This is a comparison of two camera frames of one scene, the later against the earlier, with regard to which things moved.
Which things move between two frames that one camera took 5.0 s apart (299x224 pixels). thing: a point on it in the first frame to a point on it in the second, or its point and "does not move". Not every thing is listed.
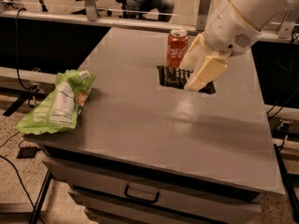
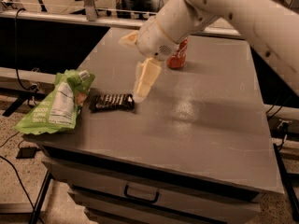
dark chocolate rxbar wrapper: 177,77 to 111,102
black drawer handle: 139,199 does not move
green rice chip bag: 61,109 does not move
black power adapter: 27,152 does not move
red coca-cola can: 177,43 does not move
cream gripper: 230,32 to 153,40
